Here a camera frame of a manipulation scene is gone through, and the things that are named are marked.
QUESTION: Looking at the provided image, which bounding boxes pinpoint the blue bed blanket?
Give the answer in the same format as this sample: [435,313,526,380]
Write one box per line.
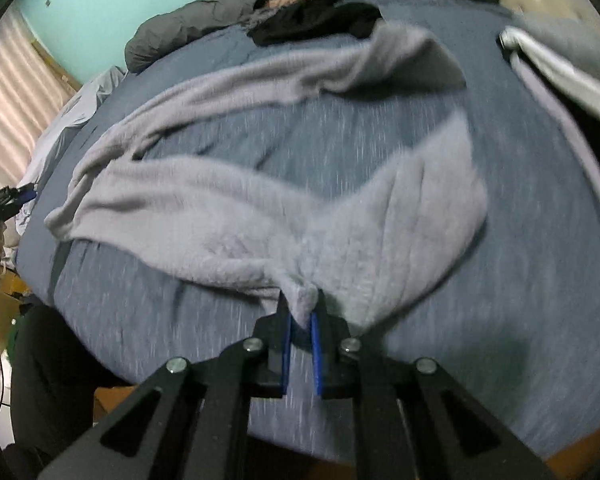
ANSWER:
[17,0,600,463]

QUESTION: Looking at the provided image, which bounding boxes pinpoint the black garment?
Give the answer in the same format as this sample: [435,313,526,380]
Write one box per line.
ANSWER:
[247,2,384,47]

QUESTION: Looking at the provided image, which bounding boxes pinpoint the cardboard box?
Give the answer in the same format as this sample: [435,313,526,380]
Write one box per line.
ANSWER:
[0,275,32,367]

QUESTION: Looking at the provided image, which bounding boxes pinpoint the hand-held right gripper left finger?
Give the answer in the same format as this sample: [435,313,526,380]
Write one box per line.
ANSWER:
[37,290,294,480]

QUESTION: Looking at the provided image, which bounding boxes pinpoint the dark grey duvet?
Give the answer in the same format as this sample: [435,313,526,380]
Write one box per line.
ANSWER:
[125,0,501,74]

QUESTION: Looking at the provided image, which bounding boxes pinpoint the grey fleece pants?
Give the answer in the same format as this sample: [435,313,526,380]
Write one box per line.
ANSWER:
[44,24,489,329]

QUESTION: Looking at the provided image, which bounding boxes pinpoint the grey and white garment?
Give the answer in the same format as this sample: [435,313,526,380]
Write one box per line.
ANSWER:
[497,12,600,234]

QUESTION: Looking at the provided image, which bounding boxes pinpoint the wooden window frame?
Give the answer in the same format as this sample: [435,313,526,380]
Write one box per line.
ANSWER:
[30,40,84,92]

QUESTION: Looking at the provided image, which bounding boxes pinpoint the dark cloth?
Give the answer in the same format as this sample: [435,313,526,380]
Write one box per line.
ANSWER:
[9,304,137,480]

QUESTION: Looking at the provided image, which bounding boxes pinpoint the pink striped curtain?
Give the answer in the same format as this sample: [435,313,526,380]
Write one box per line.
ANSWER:
[0,5,78,181]

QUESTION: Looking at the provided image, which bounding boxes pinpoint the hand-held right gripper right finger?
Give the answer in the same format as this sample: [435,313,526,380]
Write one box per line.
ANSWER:
[309,287,562,480]

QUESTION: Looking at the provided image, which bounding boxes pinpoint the light blue sheet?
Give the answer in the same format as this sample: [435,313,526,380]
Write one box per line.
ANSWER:
[17,67,129,236]

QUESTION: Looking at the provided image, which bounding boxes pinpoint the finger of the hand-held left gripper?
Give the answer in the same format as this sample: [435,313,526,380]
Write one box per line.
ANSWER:
[0,184,37,209]

